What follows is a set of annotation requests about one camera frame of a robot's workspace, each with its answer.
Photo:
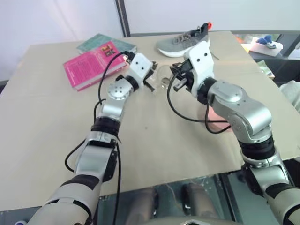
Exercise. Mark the white tray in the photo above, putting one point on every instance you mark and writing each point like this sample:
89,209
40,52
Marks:
267,49

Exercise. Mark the green book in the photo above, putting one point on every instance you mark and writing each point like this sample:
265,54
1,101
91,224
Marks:
96,42

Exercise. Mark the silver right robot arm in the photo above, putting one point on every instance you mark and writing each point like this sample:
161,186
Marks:
248,112

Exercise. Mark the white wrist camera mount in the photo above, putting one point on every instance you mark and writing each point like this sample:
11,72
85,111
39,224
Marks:
200,61
139,68

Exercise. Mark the dark vertical post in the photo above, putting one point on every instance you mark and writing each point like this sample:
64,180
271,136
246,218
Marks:
123,18

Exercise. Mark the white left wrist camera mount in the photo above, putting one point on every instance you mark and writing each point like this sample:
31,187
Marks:
139,68

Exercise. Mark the dark side table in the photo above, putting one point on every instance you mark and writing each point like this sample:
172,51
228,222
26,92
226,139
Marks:
272,65

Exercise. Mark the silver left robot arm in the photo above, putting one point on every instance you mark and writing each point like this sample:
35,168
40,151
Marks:
92,161

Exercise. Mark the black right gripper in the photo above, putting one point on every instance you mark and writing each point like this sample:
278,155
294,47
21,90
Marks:
187,72

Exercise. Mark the grey sneaker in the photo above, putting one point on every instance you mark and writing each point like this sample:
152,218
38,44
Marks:
187,43

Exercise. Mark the white cloth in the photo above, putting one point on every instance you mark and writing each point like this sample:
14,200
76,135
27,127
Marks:
291,92

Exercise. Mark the beige cardboard table cover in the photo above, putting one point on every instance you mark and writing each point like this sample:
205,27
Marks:
152,131

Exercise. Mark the clear glass mug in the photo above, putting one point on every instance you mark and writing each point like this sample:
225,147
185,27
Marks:
164,78

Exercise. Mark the pink book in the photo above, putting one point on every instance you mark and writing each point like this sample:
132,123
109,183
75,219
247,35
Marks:
89,68

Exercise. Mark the blue soft object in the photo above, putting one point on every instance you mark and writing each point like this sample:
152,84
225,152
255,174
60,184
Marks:
264,40

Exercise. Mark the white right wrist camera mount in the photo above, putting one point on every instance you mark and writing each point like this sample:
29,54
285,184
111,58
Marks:
200,61

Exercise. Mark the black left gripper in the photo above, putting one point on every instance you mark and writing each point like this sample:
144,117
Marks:
150,75

